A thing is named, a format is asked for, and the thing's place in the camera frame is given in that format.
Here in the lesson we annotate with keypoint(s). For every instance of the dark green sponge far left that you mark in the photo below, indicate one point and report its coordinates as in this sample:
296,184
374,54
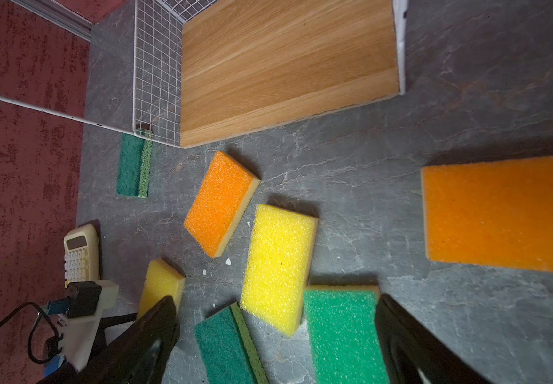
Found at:
135,165

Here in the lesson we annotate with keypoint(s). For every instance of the dark green sponge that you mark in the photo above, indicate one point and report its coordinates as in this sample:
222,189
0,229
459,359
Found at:
135,165
227,349

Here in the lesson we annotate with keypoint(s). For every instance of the light green sponge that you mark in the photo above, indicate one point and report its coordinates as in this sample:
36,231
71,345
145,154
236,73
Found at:
343,337

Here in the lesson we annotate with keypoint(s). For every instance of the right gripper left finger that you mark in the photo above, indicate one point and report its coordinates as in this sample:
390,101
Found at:
141,353

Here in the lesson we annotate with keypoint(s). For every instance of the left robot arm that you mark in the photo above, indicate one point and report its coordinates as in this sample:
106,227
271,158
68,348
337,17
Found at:
81,323

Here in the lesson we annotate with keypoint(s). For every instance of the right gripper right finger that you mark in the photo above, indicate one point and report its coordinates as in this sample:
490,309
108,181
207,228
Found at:
412,354

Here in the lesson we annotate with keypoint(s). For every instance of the orange sponge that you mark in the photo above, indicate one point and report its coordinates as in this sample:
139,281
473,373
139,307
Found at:
497,214
224,195

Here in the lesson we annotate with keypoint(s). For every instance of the dark green sponge lower centre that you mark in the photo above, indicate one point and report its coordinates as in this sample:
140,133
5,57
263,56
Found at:
227,349

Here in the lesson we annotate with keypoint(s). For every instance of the white wire wooden shelf rack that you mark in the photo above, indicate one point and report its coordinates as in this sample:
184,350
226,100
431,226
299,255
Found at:
205,71

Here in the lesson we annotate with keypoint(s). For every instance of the cream calculator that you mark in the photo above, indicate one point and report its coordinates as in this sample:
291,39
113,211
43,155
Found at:
82,259

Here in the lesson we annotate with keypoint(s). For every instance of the yellow sponge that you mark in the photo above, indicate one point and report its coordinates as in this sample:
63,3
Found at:
278,265
161,280

